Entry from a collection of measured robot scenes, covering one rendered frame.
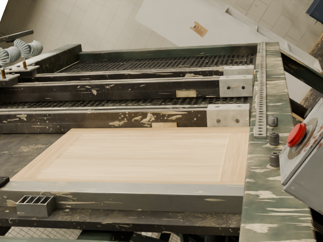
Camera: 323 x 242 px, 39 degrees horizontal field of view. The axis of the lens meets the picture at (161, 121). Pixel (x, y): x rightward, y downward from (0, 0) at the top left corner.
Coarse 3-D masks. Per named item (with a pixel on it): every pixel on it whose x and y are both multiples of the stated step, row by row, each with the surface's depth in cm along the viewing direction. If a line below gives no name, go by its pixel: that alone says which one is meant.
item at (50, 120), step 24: (0, 120) 153; (24, 120) 151; (48, 120) 149; (72, 120) 147; (96, 120) 145; (120, 120) 144; (144, 120) 142; (168, 120) 140; (192, 120) 139; (216, 120) 137; (240, 120) 135
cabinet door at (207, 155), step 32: (96, 128) 145; (128, 128) 143; (160, 128) 140; (192, 128) 138; (224, 128) 135; (64, 160) 122; (96, 160) 120; (128, 160) 118; (160, 160) 116; (192, 160) 115; (224, 160) 112
